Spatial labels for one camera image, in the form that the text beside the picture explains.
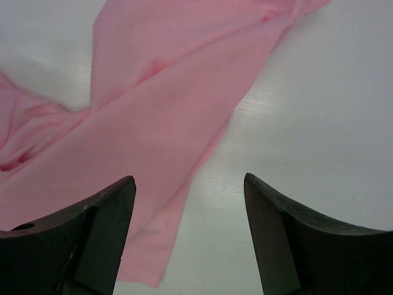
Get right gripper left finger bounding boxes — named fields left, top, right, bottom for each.
left=1, top=176, right=136, bottom=294

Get pink t shirt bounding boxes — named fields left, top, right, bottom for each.
left=1, top=1, right=325, bottom=288

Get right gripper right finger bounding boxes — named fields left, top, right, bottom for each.
left=244, top=173, right=392, bottom=294

